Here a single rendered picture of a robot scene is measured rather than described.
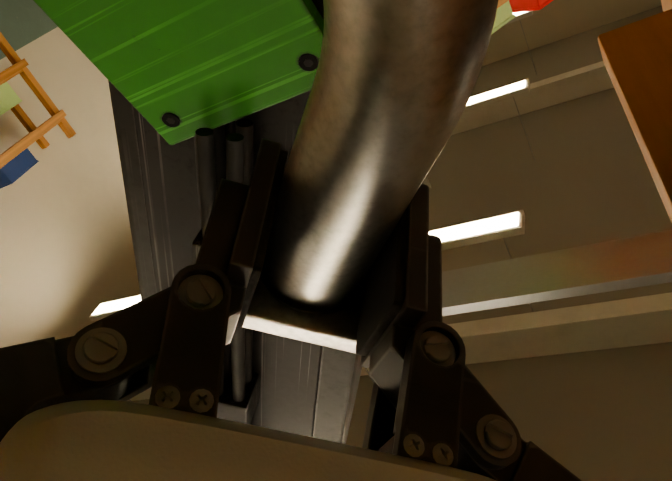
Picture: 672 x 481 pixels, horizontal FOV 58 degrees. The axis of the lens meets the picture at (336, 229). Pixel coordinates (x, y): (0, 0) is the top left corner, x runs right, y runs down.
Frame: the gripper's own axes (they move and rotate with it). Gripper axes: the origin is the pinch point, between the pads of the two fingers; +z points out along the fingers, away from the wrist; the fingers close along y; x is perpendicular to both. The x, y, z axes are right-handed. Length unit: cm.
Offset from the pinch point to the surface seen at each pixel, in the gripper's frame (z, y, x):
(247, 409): 8.0, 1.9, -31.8
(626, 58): 52, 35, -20
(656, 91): 42, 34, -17
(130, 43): 15.4, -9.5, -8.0
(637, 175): 405, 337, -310
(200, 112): 15.4, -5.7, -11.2
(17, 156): 373, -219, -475
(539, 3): 302, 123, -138
